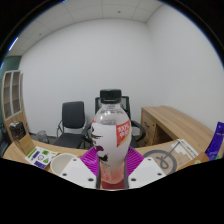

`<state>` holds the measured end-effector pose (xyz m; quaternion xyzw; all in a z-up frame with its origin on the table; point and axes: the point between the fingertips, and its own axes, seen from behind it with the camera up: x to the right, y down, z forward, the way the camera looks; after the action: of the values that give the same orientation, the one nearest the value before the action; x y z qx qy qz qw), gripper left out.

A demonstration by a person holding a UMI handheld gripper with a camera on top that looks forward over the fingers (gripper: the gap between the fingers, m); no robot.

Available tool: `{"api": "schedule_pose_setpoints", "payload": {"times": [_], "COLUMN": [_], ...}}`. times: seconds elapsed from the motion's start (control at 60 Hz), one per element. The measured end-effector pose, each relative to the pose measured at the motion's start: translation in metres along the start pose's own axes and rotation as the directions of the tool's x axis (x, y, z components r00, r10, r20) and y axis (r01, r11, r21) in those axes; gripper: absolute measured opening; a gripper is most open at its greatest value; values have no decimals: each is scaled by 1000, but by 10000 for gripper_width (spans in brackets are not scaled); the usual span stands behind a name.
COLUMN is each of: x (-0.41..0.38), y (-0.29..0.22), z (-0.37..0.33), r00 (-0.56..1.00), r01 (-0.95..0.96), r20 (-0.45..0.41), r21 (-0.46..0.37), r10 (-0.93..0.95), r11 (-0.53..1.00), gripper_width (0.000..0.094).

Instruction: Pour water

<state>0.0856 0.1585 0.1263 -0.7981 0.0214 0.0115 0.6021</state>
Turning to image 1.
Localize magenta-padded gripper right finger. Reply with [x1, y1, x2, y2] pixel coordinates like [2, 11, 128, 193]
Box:
[125, 146, 167, 190]

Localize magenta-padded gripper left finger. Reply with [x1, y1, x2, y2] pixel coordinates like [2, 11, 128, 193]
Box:
[59, 146, 102, 190]

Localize clear drink bottle black cap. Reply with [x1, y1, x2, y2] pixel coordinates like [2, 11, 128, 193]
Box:
[90, 88, 132, 185]

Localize white speckled cup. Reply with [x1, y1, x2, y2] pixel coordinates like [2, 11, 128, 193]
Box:
[49, 152, 79, 177]

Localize white paper with round logo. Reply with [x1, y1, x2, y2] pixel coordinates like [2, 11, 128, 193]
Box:
[142, 138, 200, 173]

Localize white sticker sheet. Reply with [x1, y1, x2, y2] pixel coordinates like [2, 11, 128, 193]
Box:
[24, 145, 60, 170]

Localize grey mesh office chair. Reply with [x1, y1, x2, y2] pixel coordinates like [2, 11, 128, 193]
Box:
[87, 95, 148, 149]

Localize wooden side desk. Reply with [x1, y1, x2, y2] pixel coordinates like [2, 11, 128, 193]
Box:
[139, 105, 224, 155]

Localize black padded office chair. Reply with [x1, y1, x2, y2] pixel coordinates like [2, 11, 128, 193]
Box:
[52, 100, 90, 150]

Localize brown cardboard box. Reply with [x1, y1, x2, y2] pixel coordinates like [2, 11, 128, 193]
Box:
[13, 132, 35, 156]

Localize black box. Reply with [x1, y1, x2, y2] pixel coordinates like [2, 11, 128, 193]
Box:
[9, 120, 27, 140]

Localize purple carton box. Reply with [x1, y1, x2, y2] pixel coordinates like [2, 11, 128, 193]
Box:
[204, 121, 224, 162]

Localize black leather sofa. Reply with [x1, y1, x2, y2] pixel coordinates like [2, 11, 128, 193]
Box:
[0, 123, 11, 157]

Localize wooden shelf cabinet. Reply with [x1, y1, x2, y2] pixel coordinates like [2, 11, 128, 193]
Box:
[1, 69, 30, 135]

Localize ceiling light panels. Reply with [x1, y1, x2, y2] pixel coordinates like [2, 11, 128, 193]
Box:
[0, 35, 20, 69]

